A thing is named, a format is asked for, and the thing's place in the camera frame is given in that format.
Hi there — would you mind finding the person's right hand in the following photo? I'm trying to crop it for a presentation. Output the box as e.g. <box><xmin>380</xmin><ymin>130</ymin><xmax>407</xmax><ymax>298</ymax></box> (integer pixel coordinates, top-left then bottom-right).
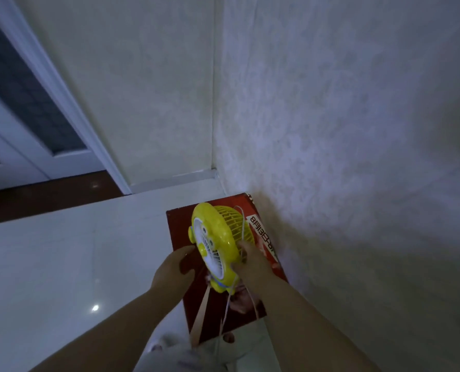
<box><xmin>231</xmin><ymin>240</ymin><xmax>278</xmax><ymax>295</ymax></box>

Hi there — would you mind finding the person's left hand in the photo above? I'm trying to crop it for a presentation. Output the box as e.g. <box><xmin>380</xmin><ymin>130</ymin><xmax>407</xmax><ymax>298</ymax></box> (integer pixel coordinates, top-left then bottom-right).
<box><xmin>150</xmin><ymin>245</ymin><xmax>196</xmax><ymax>303</ymax></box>

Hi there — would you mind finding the yellow small electric fan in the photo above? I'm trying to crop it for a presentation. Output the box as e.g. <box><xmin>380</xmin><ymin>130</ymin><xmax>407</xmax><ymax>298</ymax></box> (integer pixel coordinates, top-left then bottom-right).
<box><xmin>188</xmin><ymin>202</ymin><xmax>256</xmax><ymax>295</ymax></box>

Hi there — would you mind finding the person's right forearm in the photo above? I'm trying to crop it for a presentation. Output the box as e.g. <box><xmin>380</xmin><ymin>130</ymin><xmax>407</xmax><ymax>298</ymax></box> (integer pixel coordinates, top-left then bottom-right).
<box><xmin>252</xmin><ymin>276</ymin><xmax>381</xmax><ymax>372</ymax></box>

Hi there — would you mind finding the person's left forearm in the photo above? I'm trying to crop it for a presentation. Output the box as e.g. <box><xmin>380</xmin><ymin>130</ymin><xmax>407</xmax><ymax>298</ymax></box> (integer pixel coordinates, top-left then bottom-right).
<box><xmin>28</xmin><ymin>289</ymin><xmax>181</xmax><ymax>372</ymax></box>

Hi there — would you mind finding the red cardboard box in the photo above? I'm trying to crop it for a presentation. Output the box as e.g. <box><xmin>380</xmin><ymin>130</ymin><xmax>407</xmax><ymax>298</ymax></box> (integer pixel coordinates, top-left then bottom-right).
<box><xmin>166</xmin><ymin>193</ymin><xmax>289</xmax><ymax>347</ymax></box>

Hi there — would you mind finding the person's white clothing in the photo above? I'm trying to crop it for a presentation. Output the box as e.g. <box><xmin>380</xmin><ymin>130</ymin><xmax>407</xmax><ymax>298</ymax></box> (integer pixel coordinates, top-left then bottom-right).
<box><xmin>133</xmin><ymin>332</ymin><xmax>238</xmax><ymax>372</ymax></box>

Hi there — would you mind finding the white door with glass panel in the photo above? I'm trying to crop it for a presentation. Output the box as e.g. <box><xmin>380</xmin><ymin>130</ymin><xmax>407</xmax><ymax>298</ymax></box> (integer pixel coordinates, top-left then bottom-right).
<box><xmin>0</xmin><ymin>4</ymin><xmax>106</xmax><ymax>193</ymax></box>

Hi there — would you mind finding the white fan cable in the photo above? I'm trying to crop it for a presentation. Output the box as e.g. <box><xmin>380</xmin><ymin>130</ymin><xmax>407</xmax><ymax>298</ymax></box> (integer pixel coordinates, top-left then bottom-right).
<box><xmin>216</xmin><ymin>205</ymin><xmax>261</xmax><ymax>345</ymax></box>

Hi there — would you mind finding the beige box carrying strap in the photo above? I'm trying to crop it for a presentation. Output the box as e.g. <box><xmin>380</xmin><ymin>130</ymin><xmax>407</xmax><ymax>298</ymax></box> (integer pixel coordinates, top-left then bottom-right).
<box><xmin>190</xmin><ymin>284</ymin><xmax>212</xmax><ymax>347</ymax></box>

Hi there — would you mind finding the white door frame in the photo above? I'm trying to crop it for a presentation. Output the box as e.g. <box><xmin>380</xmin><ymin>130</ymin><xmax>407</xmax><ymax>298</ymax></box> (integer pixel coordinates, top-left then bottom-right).
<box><xmin>0</xmin><ymin>0</ymin><xmax>133</xmax><ymax>196</ymax></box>

